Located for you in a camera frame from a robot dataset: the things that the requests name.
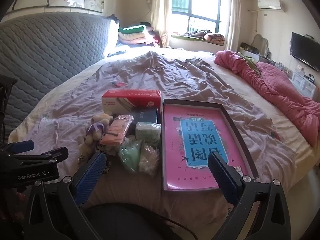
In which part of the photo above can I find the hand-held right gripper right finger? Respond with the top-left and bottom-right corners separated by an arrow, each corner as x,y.
207,152 -> 300,240

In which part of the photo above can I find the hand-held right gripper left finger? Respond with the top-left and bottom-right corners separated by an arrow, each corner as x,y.
24,151 -> 108,240

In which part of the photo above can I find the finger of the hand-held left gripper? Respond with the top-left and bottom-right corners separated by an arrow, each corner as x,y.
14,147 -> 69,166
3,140 -> 35,159

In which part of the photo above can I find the mint green cloth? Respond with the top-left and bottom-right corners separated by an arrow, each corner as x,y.
117,140 -> 144,173

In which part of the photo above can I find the cream teddy bear plush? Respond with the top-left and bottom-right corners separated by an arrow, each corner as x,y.
79,114 -> 114,160

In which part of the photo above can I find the pink cloth packet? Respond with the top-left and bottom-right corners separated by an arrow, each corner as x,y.
99,114 -> 135,147

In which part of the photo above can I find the white floral scrunchie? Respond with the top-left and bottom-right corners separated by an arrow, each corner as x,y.
137,144 -> 160,177

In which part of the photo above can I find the green printed tissue pack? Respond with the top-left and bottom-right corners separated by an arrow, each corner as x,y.
135,121 -> 162,148

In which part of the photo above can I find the dark shallow box tray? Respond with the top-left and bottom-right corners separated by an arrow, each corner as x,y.
161,98 -> 259,192

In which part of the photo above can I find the pink book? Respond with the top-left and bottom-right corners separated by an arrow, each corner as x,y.
164,104 -> 250,190

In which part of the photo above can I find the dark blue box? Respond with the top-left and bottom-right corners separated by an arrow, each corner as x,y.
130,109 -> 162,130

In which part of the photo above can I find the red and white tissue box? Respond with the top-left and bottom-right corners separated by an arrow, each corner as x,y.
101,89 -> 163,115

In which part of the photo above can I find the cream bed sheet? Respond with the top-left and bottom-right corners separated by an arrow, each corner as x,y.
7,46 -> 320,230

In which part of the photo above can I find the grey quilted headboard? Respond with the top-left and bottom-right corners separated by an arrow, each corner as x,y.
0,11 -> 119,140

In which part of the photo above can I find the pink quilt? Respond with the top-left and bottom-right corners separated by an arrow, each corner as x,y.
215,50 -> 320,147

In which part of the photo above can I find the white drawer cabinet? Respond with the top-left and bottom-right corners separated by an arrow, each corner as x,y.
291,70 -> 317,97

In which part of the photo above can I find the vanity mirror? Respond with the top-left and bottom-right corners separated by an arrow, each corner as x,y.
251,34 -> 272,58

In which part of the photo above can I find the patterned cushion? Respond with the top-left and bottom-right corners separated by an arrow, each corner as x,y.
204,32 -> 225,45

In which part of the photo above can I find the stack of folded blankets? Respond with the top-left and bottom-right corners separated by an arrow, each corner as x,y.
117,21 -> 162,48

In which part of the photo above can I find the dark blanket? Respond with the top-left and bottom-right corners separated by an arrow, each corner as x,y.
185,29 -> 215,39

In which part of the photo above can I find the black television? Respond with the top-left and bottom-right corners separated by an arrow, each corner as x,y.
290,32 -> 320,71

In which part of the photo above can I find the cream curtain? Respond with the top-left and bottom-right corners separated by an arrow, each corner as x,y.
150,0 -> 173,48
224,0 -> 243,53

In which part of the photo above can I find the window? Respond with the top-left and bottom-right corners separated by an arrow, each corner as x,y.
171,0 -> 223,34

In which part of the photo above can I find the white air conditioner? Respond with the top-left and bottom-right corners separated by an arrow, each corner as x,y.
257,0 -> 285,12

